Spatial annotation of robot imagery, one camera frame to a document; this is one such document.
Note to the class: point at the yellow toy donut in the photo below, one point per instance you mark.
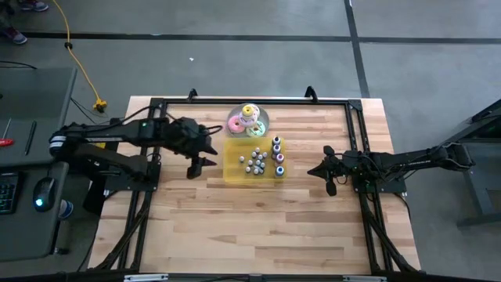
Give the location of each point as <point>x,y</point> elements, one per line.
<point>244,109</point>

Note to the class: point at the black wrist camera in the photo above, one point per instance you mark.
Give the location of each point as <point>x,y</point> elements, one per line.
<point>188,124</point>
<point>350,157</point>

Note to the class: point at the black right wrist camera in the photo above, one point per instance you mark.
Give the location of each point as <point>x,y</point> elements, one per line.
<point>350,157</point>

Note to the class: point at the yellow translucent plastic bin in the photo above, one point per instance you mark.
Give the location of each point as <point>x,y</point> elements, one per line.
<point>233,172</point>

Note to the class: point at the black aluminium table frame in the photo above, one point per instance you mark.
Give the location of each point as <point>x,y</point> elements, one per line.
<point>254,101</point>

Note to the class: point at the pink-capped large colouring bottle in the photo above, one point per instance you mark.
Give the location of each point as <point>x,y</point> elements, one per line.
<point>280,158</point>

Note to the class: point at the grey office desk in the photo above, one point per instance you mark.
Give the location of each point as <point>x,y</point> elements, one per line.
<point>23,235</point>
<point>39,102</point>

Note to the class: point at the violet-capped large colouring bottle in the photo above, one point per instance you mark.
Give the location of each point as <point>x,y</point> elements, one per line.
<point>277,149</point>

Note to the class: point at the lavender toy donut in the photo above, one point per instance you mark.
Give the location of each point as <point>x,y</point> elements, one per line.
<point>246,122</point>

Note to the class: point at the black computer mouse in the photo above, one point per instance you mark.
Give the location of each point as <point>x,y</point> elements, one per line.
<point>45,192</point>

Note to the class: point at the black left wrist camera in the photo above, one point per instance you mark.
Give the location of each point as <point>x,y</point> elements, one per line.
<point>188,124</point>

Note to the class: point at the blue-capped large colouring bottle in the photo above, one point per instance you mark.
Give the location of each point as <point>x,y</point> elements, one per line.
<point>280,171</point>

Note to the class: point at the black keyboard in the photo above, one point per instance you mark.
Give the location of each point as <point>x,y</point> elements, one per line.
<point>8,194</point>

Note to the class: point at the pink toy donut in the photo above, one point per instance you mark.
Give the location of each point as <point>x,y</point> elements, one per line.
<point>231,124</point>

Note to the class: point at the person's shoe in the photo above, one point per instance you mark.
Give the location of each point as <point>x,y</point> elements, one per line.
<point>15,36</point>
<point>34,4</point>

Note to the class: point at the black frame hook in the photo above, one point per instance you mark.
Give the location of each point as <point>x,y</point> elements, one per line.
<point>311,93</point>
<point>192,94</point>

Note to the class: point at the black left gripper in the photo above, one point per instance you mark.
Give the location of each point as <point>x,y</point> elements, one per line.
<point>184,144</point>

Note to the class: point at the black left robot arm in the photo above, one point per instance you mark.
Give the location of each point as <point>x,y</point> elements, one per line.
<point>117,135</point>

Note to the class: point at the black pen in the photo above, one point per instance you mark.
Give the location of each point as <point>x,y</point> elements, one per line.
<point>30,137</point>

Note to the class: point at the black rig rail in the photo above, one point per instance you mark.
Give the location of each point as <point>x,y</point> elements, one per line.
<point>78,279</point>

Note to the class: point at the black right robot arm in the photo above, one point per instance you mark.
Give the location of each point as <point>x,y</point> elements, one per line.
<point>411,160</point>

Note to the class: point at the grey round plate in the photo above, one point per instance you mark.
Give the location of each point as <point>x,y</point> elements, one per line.
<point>263,111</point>

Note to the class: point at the silver metal bracket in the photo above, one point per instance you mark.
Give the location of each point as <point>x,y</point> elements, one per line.
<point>145,277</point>
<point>364,279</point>

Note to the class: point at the dark metal side table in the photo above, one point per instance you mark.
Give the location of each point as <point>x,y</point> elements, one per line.
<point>485,188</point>

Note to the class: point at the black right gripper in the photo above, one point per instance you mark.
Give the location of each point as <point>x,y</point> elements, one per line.
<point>330,172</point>

